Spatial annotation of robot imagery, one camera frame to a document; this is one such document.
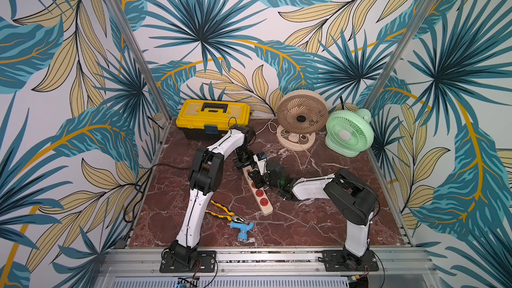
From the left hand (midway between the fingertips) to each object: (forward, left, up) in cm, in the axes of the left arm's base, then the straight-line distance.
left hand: (249, 172), depth 96 cm
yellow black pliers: (-21, +8, 0) cm, 22 cm away
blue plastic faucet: (-26, +1, 0) cm, 26 cm away
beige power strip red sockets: (-12, -5, +1) cm, 13 cm away
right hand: (-2, -1, +4) cm, 5 cm away
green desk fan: (+9, -43, +21) cm, 49 cm away
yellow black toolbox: (+18, +20, +18) cm, 32 cm away
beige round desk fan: (+18, -23, +23) cm, 37 cm away
